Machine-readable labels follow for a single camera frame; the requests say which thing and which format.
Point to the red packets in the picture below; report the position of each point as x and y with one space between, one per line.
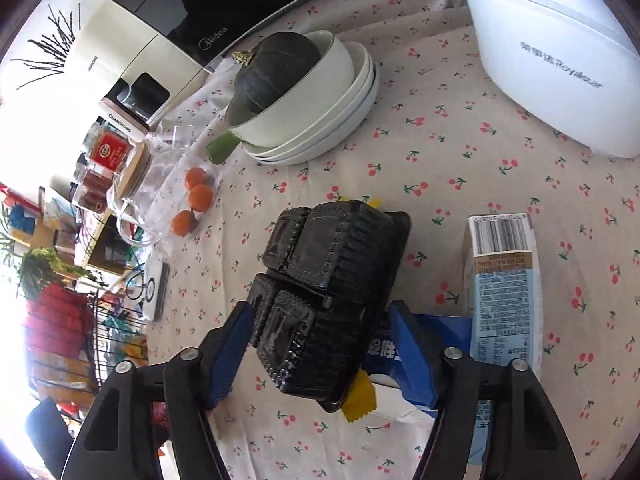
60 325

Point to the light blue carton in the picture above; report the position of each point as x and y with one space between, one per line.
505 290

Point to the white kitchen scale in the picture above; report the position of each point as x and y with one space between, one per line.
156 290

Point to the small orange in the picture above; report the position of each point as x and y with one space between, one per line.
182 223
196 178
201 197

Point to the green plant sprig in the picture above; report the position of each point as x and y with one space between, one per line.
35 260

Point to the cream air fryer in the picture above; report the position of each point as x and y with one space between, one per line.
125 45

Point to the glass pitcher with wooden lid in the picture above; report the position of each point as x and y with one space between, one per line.
132 195

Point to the white electric pot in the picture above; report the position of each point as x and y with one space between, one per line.
545 55

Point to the dark green squash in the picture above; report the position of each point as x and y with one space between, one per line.
272 75

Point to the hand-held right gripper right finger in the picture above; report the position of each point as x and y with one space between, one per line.
412 355

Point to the cherry print tablecloth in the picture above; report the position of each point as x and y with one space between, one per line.
440 170

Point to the black plastic food tray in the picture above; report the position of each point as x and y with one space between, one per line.
320 305

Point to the white plate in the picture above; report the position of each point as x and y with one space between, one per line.
345 110
320 152

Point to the glass jar of dried goods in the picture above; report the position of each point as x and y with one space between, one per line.
90 187

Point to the white bowls with squash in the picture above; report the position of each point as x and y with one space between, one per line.
295 100

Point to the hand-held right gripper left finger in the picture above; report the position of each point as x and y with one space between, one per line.
227 355

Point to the dark blue box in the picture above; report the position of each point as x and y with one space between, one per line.
440 332

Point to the red label glass jar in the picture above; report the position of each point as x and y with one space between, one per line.
109 147

